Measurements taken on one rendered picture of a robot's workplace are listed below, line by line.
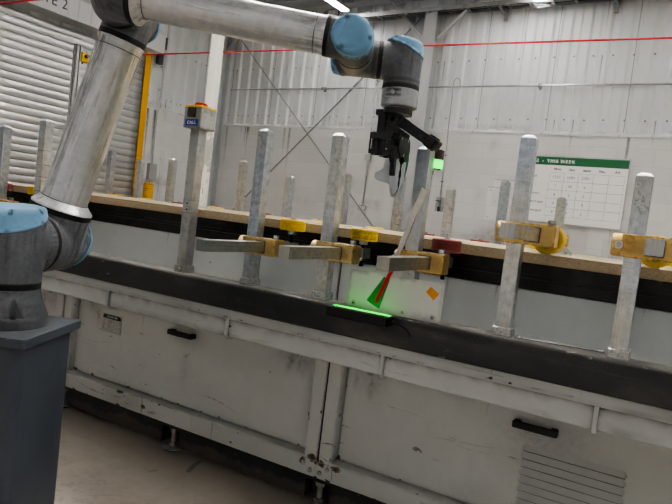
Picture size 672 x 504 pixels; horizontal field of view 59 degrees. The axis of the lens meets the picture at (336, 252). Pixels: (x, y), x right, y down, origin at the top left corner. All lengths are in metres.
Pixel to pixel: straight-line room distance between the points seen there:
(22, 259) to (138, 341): 1.05
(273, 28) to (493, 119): 7.97
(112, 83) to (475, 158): 7.91
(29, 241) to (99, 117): 0.35
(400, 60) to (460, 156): 7.83
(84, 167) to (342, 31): 0.72
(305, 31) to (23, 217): 0.74
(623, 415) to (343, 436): 0.87
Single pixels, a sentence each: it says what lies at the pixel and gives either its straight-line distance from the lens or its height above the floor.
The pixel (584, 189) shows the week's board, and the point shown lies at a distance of 8.73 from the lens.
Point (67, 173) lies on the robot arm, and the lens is 1.62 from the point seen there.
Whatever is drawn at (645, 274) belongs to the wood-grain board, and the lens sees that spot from 1.61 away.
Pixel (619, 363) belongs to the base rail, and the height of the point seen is 0.70.
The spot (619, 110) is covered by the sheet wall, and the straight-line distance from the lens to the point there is 8.86.
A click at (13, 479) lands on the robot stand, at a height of 0.29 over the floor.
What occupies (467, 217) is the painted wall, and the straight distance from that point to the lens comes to 9.14.
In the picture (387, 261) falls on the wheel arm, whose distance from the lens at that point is 1.27.
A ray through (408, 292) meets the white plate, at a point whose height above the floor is 0.76.
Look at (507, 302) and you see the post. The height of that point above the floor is 0.78.
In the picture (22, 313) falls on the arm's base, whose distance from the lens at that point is 1.49.
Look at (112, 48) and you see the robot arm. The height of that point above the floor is 1.27.
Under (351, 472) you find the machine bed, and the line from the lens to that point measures 1.95.
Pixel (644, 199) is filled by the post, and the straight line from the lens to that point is 1.42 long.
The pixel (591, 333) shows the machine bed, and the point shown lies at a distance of 1.66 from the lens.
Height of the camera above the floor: 0.93
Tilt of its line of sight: 3 degrees down
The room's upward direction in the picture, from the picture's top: 7 degrees clockwise
